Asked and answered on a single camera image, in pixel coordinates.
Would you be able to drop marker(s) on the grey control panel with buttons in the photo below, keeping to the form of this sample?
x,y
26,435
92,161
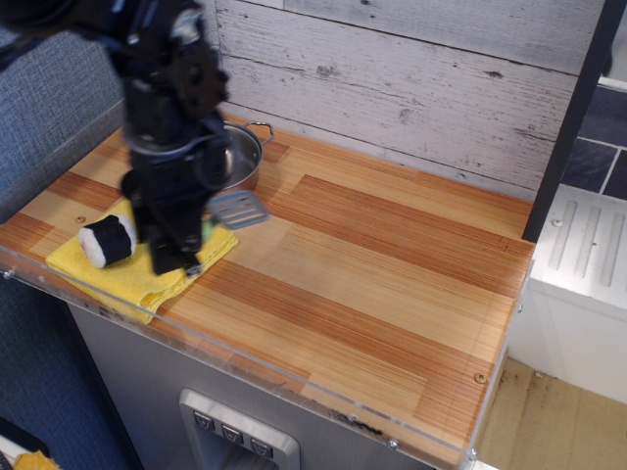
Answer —
x,y
224,438

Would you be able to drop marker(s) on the yellow object bottom left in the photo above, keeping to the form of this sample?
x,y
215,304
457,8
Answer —
x,y
35,461

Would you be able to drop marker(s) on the right dark vertical post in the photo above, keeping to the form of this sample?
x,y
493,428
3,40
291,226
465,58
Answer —
x,y
598,52

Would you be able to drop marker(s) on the plush sushi roll toy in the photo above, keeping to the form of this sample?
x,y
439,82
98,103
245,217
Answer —
x,y
108,240

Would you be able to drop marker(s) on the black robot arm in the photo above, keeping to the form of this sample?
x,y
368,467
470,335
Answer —
x,y
172,84

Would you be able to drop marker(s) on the green handled grey spatula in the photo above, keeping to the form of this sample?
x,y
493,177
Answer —
x,y
234,211

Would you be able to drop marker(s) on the yellow folded cloth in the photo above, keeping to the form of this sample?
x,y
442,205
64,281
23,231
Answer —
x,y
130,286

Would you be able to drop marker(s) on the clear acrylic edge guard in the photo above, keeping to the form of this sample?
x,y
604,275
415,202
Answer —
x,y
398,343

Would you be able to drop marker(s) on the stainless steel pot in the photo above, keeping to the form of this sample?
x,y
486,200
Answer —
x,y
245,154

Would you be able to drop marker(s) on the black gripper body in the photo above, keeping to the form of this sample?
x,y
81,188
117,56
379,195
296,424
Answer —
x,y
177,177

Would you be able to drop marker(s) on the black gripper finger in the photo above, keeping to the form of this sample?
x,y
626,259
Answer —
x,y
166,257

